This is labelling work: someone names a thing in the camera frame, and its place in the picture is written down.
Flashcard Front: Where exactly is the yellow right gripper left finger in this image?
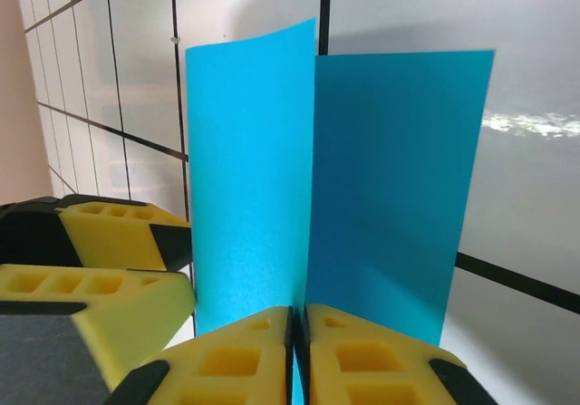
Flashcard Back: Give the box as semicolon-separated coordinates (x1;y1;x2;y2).
108;304;295;405

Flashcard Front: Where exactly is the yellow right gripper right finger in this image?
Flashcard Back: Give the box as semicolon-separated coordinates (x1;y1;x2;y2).
296;303;498;405

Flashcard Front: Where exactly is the teal cloth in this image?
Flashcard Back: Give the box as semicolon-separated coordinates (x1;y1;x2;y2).
185;17;495;405

